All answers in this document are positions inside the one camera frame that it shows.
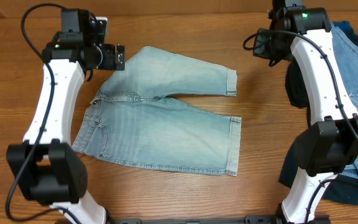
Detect light blue denim shorts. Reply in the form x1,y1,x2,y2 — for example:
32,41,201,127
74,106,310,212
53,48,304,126
73,46,242,176

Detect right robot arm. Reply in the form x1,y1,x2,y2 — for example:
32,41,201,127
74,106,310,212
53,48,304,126
244,1,358,223

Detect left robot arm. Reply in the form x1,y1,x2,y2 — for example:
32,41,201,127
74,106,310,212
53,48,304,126
6,7,125,223

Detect dark navy garment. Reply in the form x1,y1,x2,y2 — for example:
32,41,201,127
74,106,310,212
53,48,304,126
278,20,358,207

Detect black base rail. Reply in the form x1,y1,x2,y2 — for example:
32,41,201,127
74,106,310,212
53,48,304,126
104,214,332,224

